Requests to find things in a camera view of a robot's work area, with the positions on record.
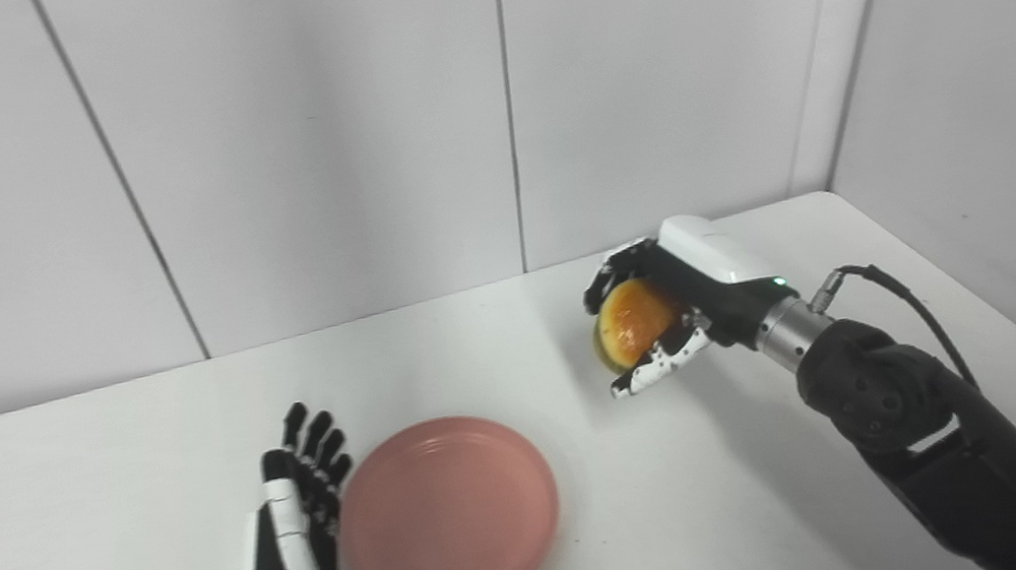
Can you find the orange round fruit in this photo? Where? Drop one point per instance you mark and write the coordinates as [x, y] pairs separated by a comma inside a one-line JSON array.
[[633, 324]]

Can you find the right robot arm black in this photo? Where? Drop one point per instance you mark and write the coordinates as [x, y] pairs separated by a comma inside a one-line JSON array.
[[927, 435]]

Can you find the pink round plate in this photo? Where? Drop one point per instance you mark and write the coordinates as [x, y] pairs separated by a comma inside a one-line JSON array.
[[449, 514]]

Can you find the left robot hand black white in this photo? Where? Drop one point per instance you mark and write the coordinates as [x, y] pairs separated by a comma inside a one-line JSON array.
[[296, 543]]

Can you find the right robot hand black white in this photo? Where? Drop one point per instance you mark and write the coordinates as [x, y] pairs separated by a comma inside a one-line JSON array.
[[699, 298]]

